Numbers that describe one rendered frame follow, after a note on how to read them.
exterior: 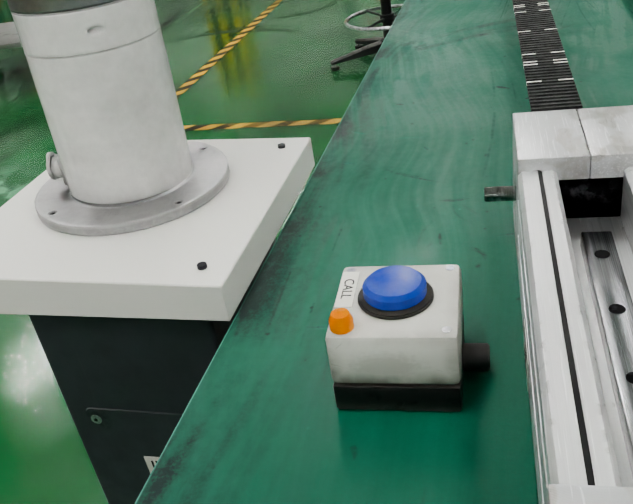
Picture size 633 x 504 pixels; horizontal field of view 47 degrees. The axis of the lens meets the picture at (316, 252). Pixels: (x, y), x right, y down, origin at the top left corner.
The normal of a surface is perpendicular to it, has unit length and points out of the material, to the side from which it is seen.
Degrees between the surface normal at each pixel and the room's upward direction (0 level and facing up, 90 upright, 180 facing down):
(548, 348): 0
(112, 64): 91
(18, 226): 1
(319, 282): 0
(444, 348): 90
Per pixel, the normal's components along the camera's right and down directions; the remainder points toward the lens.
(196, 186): -0.12, -0.85
